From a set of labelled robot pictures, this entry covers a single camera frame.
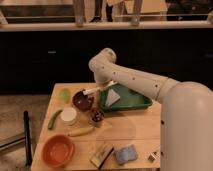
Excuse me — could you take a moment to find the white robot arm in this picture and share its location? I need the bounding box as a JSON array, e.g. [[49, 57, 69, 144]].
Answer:
[[89, 48, 213, 171]]

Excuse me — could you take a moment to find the purple bowl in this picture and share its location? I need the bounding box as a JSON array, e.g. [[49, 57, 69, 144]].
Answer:
[[72, 91, 94, 112]]

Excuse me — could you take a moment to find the orange bowl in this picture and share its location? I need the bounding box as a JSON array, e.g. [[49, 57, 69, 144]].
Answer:
[[41, 135, 75, 168]]

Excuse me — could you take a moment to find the green plastic tray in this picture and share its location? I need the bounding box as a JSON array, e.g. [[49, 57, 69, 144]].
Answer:
[[98, 84, 152, 112]]

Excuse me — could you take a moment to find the small cup with dark contents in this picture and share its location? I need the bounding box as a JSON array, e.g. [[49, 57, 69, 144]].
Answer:
[[89, 108, 104, 128]]

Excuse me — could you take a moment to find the wooden table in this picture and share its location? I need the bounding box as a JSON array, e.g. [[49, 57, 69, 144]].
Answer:
[[31, 83, 161, 171]]

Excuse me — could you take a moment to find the white round container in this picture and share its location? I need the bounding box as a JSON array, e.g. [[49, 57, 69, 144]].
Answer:
[[60, 107, 77, 125]]

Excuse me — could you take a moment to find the wooden block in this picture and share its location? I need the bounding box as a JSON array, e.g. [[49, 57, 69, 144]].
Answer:
[[90, 143, 114, 169]]

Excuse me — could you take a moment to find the green cucumber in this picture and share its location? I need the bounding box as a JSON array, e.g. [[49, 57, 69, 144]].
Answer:
[[48, 109, 63, 130]]

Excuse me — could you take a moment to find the blue sponge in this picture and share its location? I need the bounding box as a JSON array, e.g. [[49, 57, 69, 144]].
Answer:
[[115, 144, 138, 165]]

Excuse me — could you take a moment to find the metal fork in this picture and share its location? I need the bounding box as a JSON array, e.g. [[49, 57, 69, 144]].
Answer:
[[147, 150, 160, 163]]

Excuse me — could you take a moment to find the black bar on floor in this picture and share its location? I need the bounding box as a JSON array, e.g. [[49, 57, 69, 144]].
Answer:
[[23, 111, 32, 166]]

